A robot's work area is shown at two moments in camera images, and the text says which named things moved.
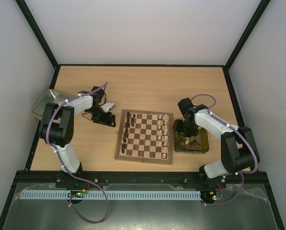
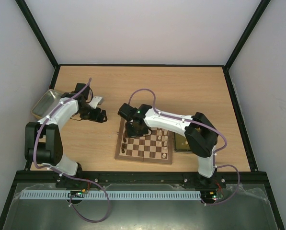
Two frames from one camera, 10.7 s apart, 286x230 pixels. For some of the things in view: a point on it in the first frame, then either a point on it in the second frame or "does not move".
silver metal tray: x=50 y=96 does not move
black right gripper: x=187 y=129 → x=135 y=129
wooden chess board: x=145 y=136 does not move
